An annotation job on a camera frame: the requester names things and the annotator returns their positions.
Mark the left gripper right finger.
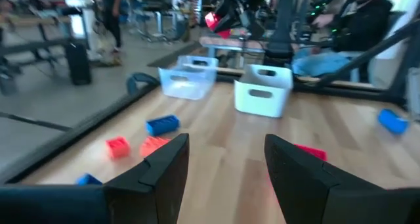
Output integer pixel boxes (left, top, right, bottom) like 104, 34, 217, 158
264, 133, 388, 224

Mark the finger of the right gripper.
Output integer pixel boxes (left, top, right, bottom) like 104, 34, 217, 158
214, 0, 238, 18
213, 18, 245, 34

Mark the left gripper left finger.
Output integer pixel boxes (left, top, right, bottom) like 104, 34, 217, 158
103, 133, 190, 224

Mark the pale background table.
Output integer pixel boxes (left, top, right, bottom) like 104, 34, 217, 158
199, 35, 268, 59

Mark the front red bin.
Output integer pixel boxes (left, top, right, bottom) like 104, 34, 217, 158
293, 143, 328, 162

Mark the orange toy building block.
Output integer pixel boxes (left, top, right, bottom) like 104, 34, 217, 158
105, 135, 131, 160
139, 135, 172, 158

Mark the blue toy building block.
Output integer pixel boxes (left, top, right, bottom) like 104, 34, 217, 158
145, 114, 181, 137
76, 173, 104, 186
377, 108, 410, 135

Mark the person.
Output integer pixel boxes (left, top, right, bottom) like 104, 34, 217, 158
291, 0, 394, 78
102, 0, 124, 56

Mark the black upright case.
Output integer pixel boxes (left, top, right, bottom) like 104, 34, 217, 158
64, 41, 93, 86

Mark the wooden top background table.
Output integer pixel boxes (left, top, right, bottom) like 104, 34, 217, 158
0, 13, 73, 87

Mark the clear plastic handled bin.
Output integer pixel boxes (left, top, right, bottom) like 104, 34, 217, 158
157, 55, 219, 101

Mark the white plastic handled bin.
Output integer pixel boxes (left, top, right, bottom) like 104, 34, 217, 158
234, 64, 294, 119

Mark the dark strap loop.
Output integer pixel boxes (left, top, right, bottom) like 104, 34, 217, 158
125, 72, 161, 97

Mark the black diagonal frame strut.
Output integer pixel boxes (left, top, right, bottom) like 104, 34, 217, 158
315, 18, 420, 87

